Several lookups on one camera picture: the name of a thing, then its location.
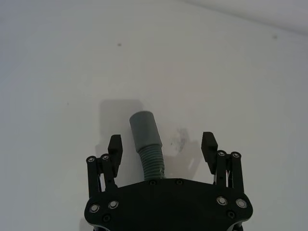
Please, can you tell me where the grey corrugated hose with cuff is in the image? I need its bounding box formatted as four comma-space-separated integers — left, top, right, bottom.
129, 111, 167, 181

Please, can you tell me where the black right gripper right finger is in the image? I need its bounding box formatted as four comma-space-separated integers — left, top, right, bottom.
200, 131, 246, 193

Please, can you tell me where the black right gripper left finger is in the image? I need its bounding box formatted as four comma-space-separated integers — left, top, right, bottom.
86, 134, 124, 198

